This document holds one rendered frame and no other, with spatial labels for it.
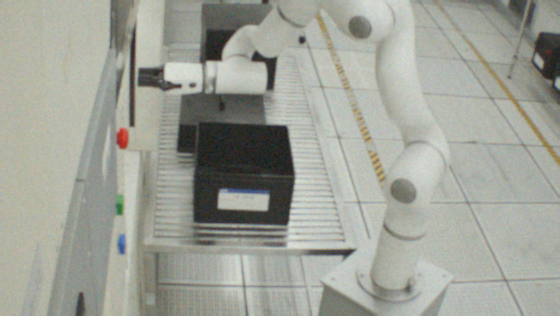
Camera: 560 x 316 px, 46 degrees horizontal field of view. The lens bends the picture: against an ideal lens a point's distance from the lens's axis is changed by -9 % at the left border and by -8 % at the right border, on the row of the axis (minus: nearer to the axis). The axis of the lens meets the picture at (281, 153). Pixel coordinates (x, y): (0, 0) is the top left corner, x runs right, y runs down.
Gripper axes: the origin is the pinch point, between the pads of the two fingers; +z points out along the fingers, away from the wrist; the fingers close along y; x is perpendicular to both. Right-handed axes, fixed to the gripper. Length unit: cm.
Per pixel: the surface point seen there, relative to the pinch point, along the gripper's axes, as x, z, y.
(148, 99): -14.3, -0.8, 13.8
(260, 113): -33, -38, 39
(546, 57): -85, -262, 220
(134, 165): -32.0, 3.1, 6.3
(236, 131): -28.5, -28.0, 20.0
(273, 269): -119, -53, 56
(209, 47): -25, -22, 74
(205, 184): -29.4, -17.1, -6.4
